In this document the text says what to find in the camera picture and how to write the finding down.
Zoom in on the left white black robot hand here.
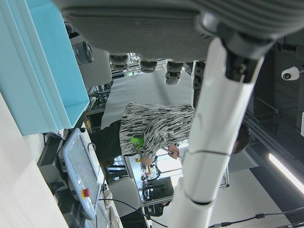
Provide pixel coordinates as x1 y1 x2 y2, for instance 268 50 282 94
52 0 304 228

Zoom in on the long ceiling light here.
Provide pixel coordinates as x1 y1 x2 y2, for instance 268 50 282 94
268 153 304 194

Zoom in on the teach pendant with film cover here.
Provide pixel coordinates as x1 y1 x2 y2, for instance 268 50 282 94
62 128 103 221

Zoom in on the white dome security camera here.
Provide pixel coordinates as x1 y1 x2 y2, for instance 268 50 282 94
281 66 300 81

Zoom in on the light blue plastic bin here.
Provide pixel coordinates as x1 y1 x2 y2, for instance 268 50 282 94
0 0 90 136

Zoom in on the black finned controller box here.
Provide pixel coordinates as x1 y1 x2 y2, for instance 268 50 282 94
37 135 64 167

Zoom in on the grey office chair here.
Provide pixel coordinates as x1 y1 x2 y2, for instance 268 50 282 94
108 177 141 218

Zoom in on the person in patterned sweater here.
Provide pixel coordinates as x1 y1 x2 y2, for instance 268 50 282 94
91 102 252 167

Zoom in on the person in black jacket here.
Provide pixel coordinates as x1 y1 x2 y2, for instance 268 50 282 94
151 200 172 217

